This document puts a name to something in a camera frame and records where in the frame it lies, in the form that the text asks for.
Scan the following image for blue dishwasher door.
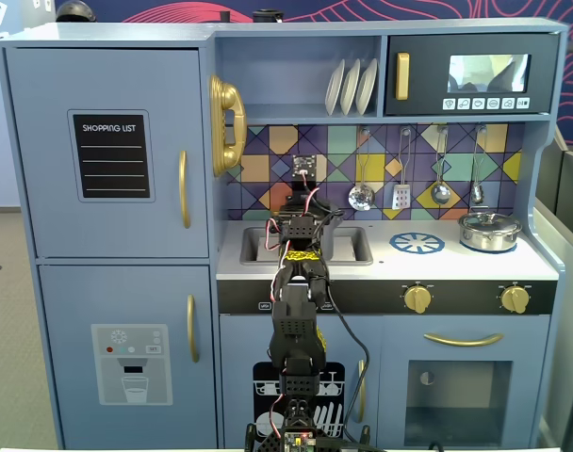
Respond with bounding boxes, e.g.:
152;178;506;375
219;314;383;448

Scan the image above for small steel spoon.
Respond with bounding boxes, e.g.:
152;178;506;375
469;125;488;204

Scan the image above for black microwave door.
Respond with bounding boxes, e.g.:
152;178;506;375
384;32;562;117

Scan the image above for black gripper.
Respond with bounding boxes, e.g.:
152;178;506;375
279;176;344;223

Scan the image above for gold stove knob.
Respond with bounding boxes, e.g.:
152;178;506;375
499;284;532;315
402;284;434;315

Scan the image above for white toy plate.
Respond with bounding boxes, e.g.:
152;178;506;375
339;57;362;117
354;56;379;116
324;57;347;117

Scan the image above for gold dishwasher handle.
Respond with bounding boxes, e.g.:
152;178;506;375
356;359;367;424

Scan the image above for red white servo wires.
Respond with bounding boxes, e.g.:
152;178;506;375
265;169;337;302

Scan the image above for black camera cable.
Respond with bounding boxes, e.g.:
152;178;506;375
321;277;368;444

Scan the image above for steel ladle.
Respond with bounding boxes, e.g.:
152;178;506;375
430;125;452;206

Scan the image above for small gripper camera board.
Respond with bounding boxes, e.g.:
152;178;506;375
292;153;317;178

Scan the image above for gold fridge door handle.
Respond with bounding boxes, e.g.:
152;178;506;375
177;149;192;231

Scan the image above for steel skimmer spoon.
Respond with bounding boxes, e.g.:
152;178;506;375
347;126;377;212

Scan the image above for shiny steel pot lid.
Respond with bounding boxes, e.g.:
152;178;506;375
459;210;521;232

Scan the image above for black shopping list board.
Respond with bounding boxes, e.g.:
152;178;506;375
67;108;156;203

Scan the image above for blue oven door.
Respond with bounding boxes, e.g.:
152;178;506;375
379;314;551;448

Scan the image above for gold toy telephone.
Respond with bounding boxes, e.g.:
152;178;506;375
208;73;248;178

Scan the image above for blue freezer door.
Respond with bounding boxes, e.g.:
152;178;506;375
37;264;218;448

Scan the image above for gold oven handle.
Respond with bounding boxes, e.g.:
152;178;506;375
422;331;505;348

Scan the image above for black dishwasher sticker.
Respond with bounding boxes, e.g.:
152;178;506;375
252;361;347;442

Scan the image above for steel slotted spatula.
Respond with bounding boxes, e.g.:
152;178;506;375
391;126;415;211

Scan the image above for black helmet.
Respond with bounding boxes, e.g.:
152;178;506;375
55;0;98;24

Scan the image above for blue toy kitchen unit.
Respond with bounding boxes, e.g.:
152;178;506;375
0;17;570;451

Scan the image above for gray toy sink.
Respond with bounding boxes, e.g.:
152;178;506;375
238;225;375;267

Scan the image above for gold microwave handle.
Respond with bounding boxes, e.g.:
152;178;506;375
394;52;411;102

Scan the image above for gold freezer door handle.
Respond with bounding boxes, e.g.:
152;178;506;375
186;294;201;363

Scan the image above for blue fridge door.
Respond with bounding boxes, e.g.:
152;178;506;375
4;46;210;259

